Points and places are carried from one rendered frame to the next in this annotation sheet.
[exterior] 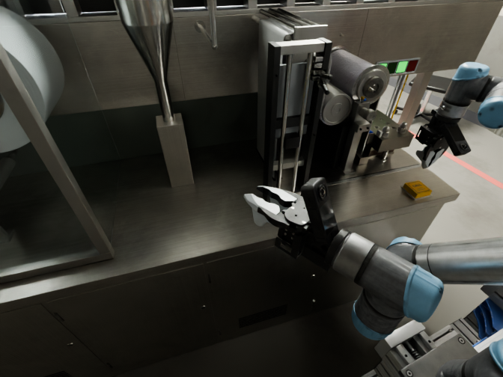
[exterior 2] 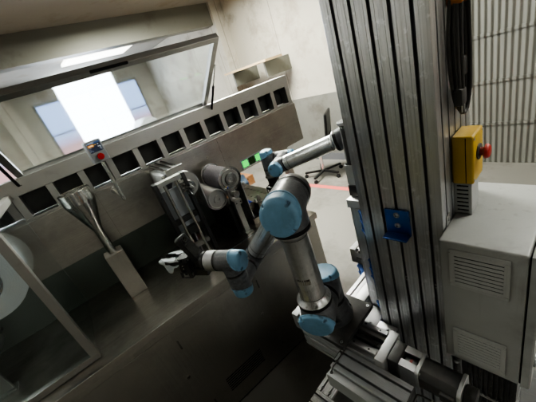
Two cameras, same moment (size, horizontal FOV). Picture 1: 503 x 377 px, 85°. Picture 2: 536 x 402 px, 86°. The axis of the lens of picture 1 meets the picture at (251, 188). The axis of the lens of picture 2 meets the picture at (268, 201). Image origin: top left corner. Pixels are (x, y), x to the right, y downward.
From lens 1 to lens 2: 0.70 m
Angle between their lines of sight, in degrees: 20
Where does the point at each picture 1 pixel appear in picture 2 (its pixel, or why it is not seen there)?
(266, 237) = (202, 293)
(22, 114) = (25, 273)
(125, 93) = (77, 250)
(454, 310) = not seen: hidden behind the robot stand
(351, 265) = (207, 262)
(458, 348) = not seen: hidden behind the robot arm
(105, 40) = (54, 222)
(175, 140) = (121, 262)
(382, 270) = (218, 257)
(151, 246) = (126, 336)
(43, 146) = (39, 288)
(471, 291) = not seen: hidden behind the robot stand
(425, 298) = (234, 258)
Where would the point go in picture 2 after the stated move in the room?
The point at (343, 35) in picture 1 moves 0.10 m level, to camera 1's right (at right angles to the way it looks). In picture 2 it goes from (208, 157) to (222, 151)
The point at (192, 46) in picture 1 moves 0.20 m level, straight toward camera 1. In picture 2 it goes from (114, 202) to (116, 210)
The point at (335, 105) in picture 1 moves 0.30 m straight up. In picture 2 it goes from (214, 197) to (193, 148)
